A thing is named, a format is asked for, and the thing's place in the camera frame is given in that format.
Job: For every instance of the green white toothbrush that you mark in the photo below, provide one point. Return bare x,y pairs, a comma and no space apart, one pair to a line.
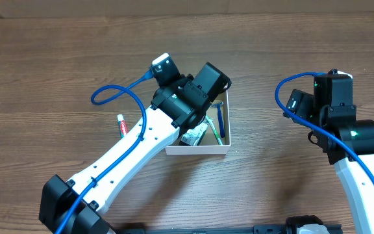
211,124

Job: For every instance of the white cardboard box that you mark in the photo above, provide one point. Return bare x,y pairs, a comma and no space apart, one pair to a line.
209,144

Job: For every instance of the red green toothpaste tube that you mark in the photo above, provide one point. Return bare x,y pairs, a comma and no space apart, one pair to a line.
122,125

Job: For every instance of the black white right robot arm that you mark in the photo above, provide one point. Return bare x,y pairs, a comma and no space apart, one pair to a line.
348,143

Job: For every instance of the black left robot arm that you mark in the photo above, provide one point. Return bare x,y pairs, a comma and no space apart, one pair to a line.
78,204

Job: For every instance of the blue disposable razor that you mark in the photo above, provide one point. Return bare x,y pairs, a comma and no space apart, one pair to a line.
218,105

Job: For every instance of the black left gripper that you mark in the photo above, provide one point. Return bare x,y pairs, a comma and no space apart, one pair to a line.
204,114

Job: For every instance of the green white floss packet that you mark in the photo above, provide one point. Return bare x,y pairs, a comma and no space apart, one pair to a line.
193,137

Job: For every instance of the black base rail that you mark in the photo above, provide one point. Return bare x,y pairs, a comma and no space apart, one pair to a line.
256,229

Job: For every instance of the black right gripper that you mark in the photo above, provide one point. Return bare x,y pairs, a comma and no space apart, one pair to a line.
298,104

